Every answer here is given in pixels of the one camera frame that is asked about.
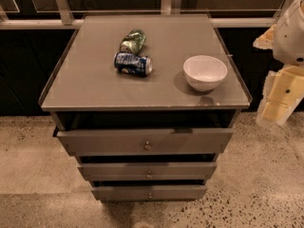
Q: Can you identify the grey bottom drawer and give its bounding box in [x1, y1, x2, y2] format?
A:
[92, 185, 206, 201]

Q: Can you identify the grey top drawer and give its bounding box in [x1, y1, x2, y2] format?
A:
[57, 128, 233, 157]

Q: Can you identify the green soda can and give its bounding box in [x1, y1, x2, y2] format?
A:
[120, 28, 146, 54]

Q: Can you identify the white bowl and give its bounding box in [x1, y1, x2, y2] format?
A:
[183, 55, 228, 92]

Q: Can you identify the grey drawer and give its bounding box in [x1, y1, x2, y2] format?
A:
[92, 185, 206, 201]
[78, 162, 217, 181]
[57, 128, 233, 157]

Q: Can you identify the metal window railing frame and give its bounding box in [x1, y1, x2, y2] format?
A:
[0, 0, 304, 30]

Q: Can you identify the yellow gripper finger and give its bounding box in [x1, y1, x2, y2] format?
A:
[253, 25, 276, 49]
[256, 65, 304, 126]

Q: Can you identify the grey drawer cabinet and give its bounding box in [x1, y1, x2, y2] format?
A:
[39, 14, 252, 189]

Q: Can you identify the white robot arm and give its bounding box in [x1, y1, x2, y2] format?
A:
[253, 0, 304, 127]

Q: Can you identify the blue soda can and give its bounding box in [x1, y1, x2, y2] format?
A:
[114, 52, 153, 77]

